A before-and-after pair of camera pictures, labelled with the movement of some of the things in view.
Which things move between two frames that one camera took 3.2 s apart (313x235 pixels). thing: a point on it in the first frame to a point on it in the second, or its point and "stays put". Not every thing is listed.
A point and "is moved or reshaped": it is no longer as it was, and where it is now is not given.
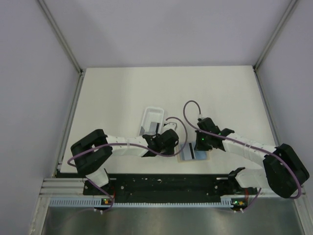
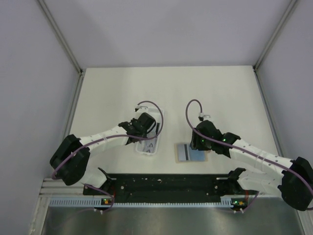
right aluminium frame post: (288, 10) stays put
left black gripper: (171, 151) to (133, 119)
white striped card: (189, 151) is moved or reshaped
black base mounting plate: (168, 188) stays put
